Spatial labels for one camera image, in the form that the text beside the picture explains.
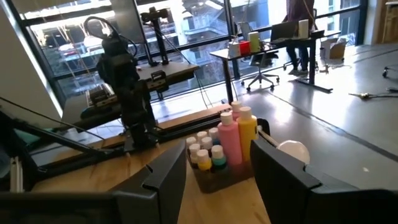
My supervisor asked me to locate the large pink paint bottle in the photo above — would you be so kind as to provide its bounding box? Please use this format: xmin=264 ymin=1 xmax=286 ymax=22
xmin=217 ymin=111 xmax=243 ymax=166
xmin=230 ymin=101 xmax=243 ymax=121

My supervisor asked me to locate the dark grey desk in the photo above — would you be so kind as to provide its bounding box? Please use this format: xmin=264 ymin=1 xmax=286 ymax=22
xmin=60 ymin=90 xmax=125 ymax=128

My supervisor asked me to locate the grey monitor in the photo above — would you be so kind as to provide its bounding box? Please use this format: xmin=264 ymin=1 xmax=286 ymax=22
xmin=0 ymin=0 xmax=65 ymax=128

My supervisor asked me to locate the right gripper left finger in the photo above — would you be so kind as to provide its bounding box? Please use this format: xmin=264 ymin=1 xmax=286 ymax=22
xmin=110 ymin=140 xmax=188 ymax=224

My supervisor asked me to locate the small blue paint bottle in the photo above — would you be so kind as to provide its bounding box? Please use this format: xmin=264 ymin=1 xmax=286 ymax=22
xmin=208 ymin=127 xmax=221 ymax=146
xmin=211 ymin=144 xmax=228 ymax=170

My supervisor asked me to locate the black camera stand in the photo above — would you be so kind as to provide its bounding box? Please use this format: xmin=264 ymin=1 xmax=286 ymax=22
xmin=141 ymin=6 xmax=170 ymax=66

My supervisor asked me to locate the grey translucent plastic bin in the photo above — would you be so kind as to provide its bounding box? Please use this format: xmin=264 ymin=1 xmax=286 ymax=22
xmin=186 ymin=136 xmax=271 ymax=194

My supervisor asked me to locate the small yellow paint bottle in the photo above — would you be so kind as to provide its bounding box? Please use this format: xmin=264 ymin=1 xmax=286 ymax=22
xmin=197 ymin=149 xmax=213 ymax=171

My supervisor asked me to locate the brass lamp with white bulb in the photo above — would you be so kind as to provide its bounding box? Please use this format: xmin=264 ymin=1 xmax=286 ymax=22
xmin=277 ymin=139 xmax=311 ymax=165

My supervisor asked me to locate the large yellow paint bottle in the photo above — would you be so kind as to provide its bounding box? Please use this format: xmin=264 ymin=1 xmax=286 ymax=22
xmin=238 ymin=106 xmax=259 ymax=161

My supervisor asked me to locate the black office chair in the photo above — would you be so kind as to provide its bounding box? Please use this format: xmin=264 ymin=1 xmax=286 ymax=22
xmin=241 ymin=21 xmax=280 ymax=93

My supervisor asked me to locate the white box container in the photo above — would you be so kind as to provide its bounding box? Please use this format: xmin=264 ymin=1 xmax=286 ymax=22
xmin=228 ymin=42 xmax=241 ymax=58

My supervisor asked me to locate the black background desk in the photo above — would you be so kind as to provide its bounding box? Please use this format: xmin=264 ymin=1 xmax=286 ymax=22
xmin=210 ymin=29 xmax=343 ymax=103

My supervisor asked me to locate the white cylinder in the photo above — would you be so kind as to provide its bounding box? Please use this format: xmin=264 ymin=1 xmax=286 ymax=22
xmin=298 ymin=19 xmax=310 ymax=40

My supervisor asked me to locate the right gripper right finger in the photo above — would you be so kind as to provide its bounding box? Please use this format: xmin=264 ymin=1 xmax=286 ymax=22
xmin=250 ymin=138 xmax=358 ymax=224

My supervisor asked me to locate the black frame bracket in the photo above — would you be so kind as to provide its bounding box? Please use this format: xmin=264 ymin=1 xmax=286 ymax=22
xmin=257 ymin=118 xmax=271 ymax=136

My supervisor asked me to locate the floor cable with plug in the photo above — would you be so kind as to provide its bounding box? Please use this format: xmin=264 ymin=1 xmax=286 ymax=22
xmin=348 ymin=91 xmax=398 ymax=100

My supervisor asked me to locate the red container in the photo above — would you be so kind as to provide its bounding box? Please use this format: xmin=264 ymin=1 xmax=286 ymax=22
xmin=239 ymin=40 xmax=251 ymax=57

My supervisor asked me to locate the dark laptop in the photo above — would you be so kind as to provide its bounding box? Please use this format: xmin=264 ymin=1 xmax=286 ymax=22
xmin=270 ymin=21 xmax=298 ymax=43

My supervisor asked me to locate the silver aluminium post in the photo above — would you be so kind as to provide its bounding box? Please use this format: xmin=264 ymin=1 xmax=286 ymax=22
xmin=9 ymin=157 xmax=24 ymax=194

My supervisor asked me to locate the pale green cylinder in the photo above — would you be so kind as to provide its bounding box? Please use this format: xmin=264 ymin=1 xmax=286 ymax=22
xmin=248 ymin=30 xmax=261 ymax=53

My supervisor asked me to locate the grey background desk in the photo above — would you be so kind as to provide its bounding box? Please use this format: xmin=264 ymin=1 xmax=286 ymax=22
xmin=136 ymin=60 xmax=200 ymax=94

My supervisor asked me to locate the brown cardboard box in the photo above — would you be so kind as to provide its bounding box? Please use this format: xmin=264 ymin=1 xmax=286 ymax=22
xmin=322 ymin=37 xmax=348 ymax=60

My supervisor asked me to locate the person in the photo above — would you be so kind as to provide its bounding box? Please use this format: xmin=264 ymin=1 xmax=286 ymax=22
xmin=281 ymin=0 xmax=317 ymax=75

